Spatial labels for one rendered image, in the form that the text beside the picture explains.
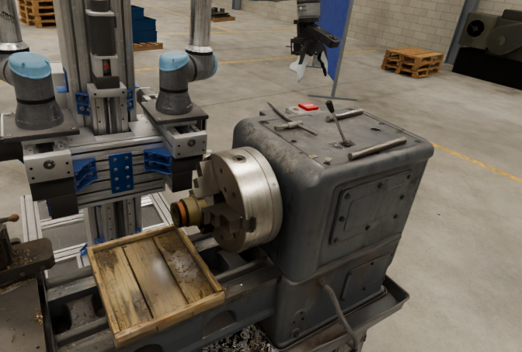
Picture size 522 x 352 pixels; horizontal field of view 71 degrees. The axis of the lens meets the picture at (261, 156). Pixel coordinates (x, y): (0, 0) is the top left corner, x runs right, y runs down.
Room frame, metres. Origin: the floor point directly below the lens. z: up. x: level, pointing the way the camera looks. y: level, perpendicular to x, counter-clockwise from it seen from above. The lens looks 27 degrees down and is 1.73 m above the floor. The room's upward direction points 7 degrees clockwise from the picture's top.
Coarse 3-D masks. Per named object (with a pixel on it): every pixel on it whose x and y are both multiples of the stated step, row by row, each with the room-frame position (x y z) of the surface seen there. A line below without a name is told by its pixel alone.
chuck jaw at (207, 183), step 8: (208, 160) 0.98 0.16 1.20; (200, 168) 0.95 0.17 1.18; (208, 168) 0.96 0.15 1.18; (200, 176) 0.93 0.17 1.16; (208, 176) 0.94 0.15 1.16; (200, 184) 0.92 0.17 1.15; (208, 184) 0.93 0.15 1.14; (216, 184) 0.94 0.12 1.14; (192, 192) 0.90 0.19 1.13; (200, 192) 0.90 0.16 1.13; (208, 192) 0.91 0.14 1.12; (216, 192) 0.93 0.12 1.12
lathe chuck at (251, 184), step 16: (224, 160) 0.92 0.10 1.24; (224, 176) 0.91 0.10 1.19; (240, 176) 0.87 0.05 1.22; (256, 176) 0.89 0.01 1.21; (224, 192) 0.91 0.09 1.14; (240, 192) 0.84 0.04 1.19; (256, 192) 0.86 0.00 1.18; (240, 208) 0.83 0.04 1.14; (256, 208) 0.83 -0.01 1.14; (272, 208) 0.86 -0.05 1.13; (256, 224) 0.82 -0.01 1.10; (272, 224) 0.85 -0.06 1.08; (224, 240) 0.89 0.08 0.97; (240, 240) 0.82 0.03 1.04; (256, 240) 0.83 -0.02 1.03
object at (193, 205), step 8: (184, 200) 0.86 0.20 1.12; (192, 200) 0.87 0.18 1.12; (200, 200) 0.89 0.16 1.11; (176, 208) 0.83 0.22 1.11; (184, 208) 0.84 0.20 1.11; (192, 208) 0.84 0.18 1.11; (200, 208) 0.85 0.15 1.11; (176, 216) 0.86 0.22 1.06; (184, 216) 0.82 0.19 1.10; (192, 216) 0.83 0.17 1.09; (200, 216) 0.84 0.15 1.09; (176, 224) 0.83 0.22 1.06; (184, 224) 0.82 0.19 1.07; (192, 224) 0.83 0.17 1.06
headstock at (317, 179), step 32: (256, 128) 1.14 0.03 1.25; (320, 128) 1.20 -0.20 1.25; (352, 128) 1.23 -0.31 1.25; (384, 128) 1.27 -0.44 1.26; (288, 160) 0.96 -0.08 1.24; (320, 160) 0.95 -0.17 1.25; (352, 160) 0.98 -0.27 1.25; (384, 160) 1.02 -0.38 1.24; (416, 160) 1.12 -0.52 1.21; (288, 192) 0.91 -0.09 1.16; (320, 192) 0.86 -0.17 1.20; (352, 192) 0.96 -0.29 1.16; (384, 192) 1.05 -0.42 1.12; (416, 192) 1.20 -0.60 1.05; (288, 224) 0.89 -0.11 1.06; (320, 224) 0.88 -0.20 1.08; (352, 224) 0.98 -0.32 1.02; (384, 224) 1.09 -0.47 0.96; (288, 256) 0.87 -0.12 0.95; (320, 256) 0.92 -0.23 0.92
